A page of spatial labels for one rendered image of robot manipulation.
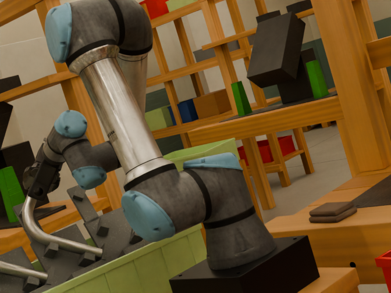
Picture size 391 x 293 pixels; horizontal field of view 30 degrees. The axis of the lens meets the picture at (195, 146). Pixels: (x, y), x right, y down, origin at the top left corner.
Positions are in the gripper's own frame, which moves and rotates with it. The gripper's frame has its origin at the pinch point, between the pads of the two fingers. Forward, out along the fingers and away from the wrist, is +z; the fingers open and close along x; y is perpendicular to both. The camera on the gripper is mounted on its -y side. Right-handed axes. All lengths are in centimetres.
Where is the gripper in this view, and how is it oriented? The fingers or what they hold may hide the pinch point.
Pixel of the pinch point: (34, 191)
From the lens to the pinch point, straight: 209.2
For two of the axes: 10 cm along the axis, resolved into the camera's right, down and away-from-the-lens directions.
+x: -8.9, -3.7, -2.6
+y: 1.5, -7.9, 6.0
